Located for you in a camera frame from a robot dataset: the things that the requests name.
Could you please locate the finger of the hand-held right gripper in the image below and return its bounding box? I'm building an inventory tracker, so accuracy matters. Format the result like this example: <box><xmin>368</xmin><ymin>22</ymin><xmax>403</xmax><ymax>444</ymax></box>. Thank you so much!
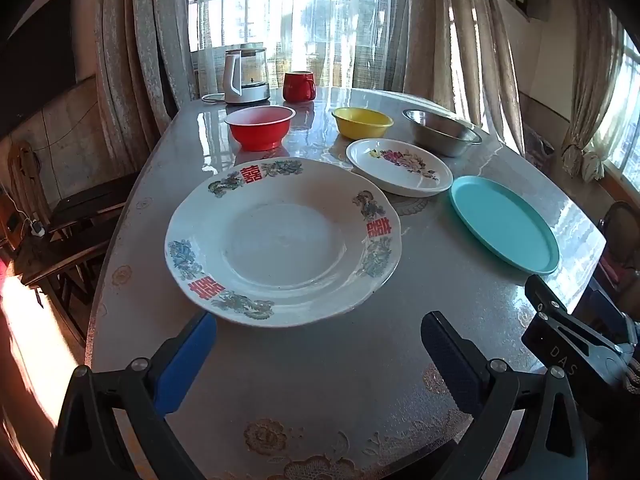
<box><xmin>521</xmin><ymin>274</ymin><xmax>630</xmax><ymax>392</ymax></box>

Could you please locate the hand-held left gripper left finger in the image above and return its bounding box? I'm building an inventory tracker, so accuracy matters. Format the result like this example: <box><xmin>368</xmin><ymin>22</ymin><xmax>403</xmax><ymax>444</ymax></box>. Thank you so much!
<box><xmin>50</xmin><ymin>310</ymin><xmax>218</xmax><ymax>480</ymax></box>

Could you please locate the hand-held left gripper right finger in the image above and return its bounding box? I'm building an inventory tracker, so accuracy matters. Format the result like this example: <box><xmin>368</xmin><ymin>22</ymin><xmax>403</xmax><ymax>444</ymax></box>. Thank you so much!
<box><xmin>420</xmin><ymin>310</ymin><xmax>591</xmax><ymax>480</ymax></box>

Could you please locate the teal plastic plate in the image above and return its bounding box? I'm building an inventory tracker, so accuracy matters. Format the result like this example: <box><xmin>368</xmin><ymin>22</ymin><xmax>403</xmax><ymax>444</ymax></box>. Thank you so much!
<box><xmin>448</xmin><ymin>175</ymin><xmax>560</xmax><ymax>275</ymax></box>

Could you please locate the large white dragon-print plate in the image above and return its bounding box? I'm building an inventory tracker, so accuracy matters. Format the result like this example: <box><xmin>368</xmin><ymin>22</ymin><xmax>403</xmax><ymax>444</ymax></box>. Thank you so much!
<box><xmin>164</xmin><ymin>157</ymin><xmax>403</xmax><ymax>328</ymax></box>

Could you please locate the small white floral plate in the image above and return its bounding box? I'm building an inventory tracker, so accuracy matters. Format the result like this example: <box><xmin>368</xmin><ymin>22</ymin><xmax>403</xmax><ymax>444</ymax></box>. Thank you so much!
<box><xmin>346</xmin><ymin>137</ymin><xmax>454</xmax><ymax>198</ymax></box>

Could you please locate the stainless steel bowl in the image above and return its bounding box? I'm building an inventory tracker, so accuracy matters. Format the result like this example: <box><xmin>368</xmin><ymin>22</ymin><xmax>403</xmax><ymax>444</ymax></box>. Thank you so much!
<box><xmin>402</xmin><ymin>108</ymin><xmax>483</xmax><ymax>158</ymax></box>

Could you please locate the red plastic bowl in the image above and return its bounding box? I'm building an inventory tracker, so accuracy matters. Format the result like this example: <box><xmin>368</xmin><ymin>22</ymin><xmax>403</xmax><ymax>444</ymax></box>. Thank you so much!
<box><xmin>224</xmin><ymin>105</ymin><xmax>296</xmax><ymax>152</ymax></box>

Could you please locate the yellow plastic bowl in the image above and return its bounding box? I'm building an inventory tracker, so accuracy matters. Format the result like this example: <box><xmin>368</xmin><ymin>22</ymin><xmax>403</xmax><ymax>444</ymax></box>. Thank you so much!
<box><xmin>332</xmin><ymin>107</ymin><xmax>395</xmax><ymax>140</ymax></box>

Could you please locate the round-backed dark chair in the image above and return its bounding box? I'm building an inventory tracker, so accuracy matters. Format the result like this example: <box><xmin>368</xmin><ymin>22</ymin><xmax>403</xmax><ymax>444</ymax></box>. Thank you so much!
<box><xmin>597</xmin><ymin>200</ymin><xmax>640</xmax><ymax>291</ymax></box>

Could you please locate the dark wooden bench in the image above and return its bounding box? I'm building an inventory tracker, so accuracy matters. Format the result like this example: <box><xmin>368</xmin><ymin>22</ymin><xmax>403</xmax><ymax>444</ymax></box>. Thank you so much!
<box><xmin>20</xmin><ymin>170</ymin><xmax>141</xmax><ymax>321</ymax></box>

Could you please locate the grey woven bag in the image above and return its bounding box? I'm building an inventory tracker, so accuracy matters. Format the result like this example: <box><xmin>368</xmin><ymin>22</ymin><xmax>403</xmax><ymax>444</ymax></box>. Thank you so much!
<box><xmin>522</xmin><ymin>125</ymin><xmax>556</xmax><ymax>171</ymax></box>

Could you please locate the side window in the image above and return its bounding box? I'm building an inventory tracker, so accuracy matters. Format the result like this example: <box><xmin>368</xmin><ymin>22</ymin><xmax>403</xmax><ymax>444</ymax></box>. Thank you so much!
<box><xmin>597</xmin><ymin>25</ymin><xmax>640</xmax><ymax>186</ymax></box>

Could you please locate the beige tied curtain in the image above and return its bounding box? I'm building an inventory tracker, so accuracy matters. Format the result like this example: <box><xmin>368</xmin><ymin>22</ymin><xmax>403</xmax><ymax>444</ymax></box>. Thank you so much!
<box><xmin>560</xmin><ymin>0</ymin><xmax>623</xmax><ymax>183</ymax></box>

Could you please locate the glass electric kettle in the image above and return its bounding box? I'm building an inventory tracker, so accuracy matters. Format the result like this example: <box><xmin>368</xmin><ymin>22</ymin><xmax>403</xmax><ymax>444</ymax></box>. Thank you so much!
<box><xmin>221</xmin><ymin>44</ymin><xmax>271</xmax><ymax>105</ymax></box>

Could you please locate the red mug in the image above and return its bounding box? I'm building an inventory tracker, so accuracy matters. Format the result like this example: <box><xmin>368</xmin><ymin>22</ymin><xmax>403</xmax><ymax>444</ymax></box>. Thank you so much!
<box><xmin>282</xmin><ymin>71</ymin><xmax>317</xmax><ymax>102</ymax></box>

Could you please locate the grey velvet curtain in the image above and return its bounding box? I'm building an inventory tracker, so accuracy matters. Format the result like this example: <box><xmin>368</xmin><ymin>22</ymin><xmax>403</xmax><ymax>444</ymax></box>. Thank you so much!
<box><xmin>95</xmin><ymin>0</ymin><xmax>201</xmax><ymax>161</ymax></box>

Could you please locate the beige velvet curtain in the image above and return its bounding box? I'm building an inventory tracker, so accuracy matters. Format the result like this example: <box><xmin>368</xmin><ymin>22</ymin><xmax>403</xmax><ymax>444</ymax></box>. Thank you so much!
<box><xmin>400</xmin><ymin>0</ymin><xmax>526</xmax><ymax>156</ymax></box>

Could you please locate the sheer white curtain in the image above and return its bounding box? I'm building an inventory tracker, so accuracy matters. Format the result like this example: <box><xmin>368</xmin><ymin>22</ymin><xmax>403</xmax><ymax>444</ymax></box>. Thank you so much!
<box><xmin>189</xmin><ymin>0</ymin><xmax>406</xmax><ymax>92</ymax></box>

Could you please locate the dark wall board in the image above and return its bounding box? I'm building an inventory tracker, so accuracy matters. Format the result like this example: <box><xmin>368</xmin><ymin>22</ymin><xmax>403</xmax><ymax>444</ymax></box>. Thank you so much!
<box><xmin>0</xmin><ymin>0</ymin><xmax>77</xmax><ymax>133</ymax></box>

